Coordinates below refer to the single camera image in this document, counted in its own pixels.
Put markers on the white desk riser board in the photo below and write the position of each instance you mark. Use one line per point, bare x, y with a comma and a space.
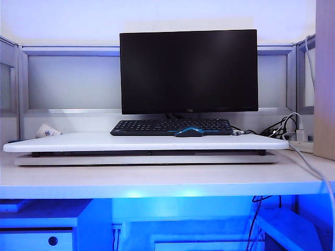
131, 142

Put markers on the white charger plug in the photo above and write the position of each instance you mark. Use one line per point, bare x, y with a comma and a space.
301, 134

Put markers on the white desk riser base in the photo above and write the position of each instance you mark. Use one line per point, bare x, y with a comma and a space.
131, 160

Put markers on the grey metal partition frame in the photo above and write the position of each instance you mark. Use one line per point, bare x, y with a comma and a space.
73, 51

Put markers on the white power strip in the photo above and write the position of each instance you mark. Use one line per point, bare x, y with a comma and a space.
301, 146

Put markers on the white drawer cabinet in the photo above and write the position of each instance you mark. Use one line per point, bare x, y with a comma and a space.
39, 225

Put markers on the black computer monitor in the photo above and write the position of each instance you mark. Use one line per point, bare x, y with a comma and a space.
188, 70

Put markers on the black and blue mouse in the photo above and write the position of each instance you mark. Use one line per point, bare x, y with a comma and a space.
189, 132

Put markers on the light wooden cabinet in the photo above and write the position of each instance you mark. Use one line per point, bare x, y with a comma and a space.
324, 91

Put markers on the white paper cup blue logo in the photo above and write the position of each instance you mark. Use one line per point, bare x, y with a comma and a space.
47, 132

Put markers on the black computer keyboard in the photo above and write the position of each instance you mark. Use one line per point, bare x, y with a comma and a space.
146, 128

